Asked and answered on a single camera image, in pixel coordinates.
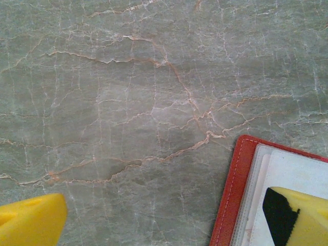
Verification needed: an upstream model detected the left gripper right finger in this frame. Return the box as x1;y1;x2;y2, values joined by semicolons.
262;186;328;246

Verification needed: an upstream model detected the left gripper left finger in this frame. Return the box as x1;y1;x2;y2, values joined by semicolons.
0;192;69;246

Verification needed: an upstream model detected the red card holder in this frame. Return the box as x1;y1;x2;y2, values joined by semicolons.
209;134;328;246

